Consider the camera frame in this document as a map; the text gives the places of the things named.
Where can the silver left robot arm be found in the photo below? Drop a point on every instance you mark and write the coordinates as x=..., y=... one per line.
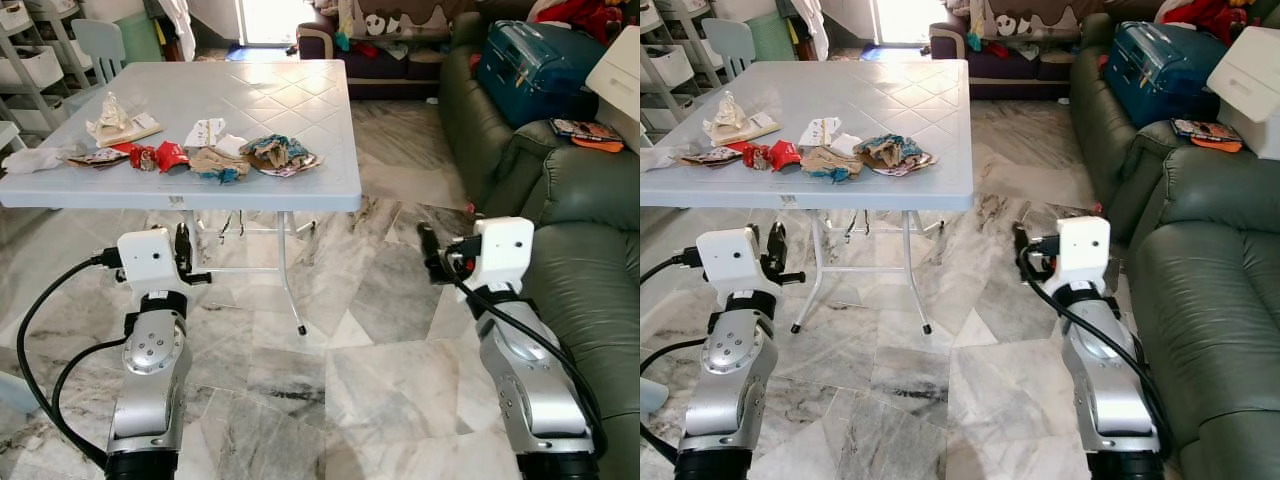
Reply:
x=728, y=375
x=150, y=375

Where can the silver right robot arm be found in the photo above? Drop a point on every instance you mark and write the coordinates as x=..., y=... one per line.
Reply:
x=532, y=385
x=1108, y=385

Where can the green plastic bin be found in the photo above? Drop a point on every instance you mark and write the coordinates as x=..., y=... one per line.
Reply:
x=140, y=38
x=770, y=38

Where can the crumpled brown paper bag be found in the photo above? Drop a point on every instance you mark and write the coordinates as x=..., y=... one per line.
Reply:
x=215, y=162
x=828, y=162

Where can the crumpled red wrapper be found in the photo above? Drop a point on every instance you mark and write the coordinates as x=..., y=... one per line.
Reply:
x=783, y=156
x=168, y=156

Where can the flat printed snack wrapper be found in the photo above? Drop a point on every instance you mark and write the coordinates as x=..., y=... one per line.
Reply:
x=95, y=157
x=710, y=156

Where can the small white tissue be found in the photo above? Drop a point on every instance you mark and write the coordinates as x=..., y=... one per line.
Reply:
x=233, y=145
x=847, y=145

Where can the white printed paper piece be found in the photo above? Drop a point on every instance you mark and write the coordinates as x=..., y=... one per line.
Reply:
x=818, y=131
x=205, y=131

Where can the flat beige card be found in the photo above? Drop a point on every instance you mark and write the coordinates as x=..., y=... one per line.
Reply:
x=145, y=129
x=765, y=129

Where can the crumpled teal brown wrapper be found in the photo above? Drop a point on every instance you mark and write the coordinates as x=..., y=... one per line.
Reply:
x=275, y=150
x=888, y=149

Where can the flat colourful foil wrapper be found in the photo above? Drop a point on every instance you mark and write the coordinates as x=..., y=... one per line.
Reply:
x=922, y=163
x=305, y=164

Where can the dark green leather sofa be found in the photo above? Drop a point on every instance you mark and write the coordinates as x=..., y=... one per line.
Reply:
x=1210, y=260
x=585, y=250

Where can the crumpled cream paper wrapper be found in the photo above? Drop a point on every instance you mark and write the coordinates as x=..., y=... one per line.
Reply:
x=110, y=113
x=728, y=113

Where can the crumpled white tissue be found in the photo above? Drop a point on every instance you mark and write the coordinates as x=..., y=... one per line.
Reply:
x=35, y=160
x=660, y=158

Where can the white plastic folding table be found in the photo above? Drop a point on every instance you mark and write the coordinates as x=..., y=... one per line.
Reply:
x=880, y=105
x=250, y=105

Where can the dark purple sofa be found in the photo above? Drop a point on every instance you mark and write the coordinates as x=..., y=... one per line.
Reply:
x=385, y=68
x=1010, y=68

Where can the pale blue plastic object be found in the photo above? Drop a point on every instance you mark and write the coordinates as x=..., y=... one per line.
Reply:
x=652, y=396
x=15, y=392

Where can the orange printed packet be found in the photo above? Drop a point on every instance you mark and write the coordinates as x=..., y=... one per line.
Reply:
x=1205, y=133
x=585, y=133

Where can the pale green plastic chair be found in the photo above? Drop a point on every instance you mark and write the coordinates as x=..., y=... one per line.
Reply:
x=728, y=42
x=98, y=45

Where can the white shelf rack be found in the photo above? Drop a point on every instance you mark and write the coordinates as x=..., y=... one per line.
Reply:
x=35, y=65
x=668, y=65

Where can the blue hard suitcase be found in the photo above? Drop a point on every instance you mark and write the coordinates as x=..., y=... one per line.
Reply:
x=535, y=70
x=1165, y=72

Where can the hanging white cloth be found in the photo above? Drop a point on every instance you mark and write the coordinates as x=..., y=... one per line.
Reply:
x=178, y=25
x=808, y=25

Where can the white plastic box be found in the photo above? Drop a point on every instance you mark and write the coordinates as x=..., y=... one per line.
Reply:
x=1250, y=95
x=615, y=80

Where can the brown patterned blanket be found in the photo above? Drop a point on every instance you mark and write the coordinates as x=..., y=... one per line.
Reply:
x=400, y=18
x=1030, y=18

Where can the red cloth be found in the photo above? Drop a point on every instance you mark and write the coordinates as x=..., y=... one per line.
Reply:
x=1210, y=18
x=585, y=18

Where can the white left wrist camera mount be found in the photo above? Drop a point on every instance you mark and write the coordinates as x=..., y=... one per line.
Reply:
x=728, y=258
x=148, y=258

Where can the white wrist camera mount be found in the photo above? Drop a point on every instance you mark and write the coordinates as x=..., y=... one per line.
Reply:
x=728, y=258
x=1085, y=250
x=148, y=258
x=503, y=250

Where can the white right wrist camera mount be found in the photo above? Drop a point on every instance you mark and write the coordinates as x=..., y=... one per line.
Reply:
x=503, y=250
x=1085, y=250

